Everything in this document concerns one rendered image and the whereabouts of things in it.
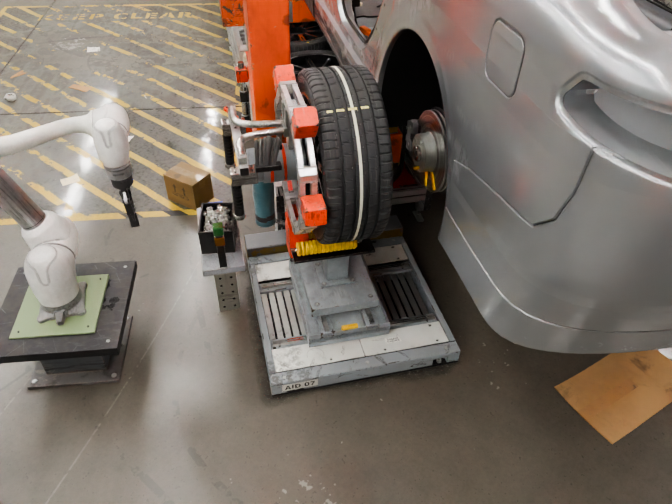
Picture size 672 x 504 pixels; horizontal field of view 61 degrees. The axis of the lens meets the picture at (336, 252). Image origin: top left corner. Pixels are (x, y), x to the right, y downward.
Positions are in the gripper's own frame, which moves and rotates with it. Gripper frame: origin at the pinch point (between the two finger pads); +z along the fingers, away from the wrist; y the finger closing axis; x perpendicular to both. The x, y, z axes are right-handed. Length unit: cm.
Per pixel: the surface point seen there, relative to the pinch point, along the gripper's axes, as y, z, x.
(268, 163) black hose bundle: 23, -31, 49
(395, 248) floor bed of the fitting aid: -19, 62, 119
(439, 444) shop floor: 87, 67, 97
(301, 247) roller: 17, 15, 61
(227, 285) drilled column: -6, 51, 30
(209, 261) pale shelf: 7.2, 22.3, 24.6
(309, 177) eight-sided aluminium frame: 30, -28, 62
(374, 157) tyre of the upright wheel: 33, -34, 83
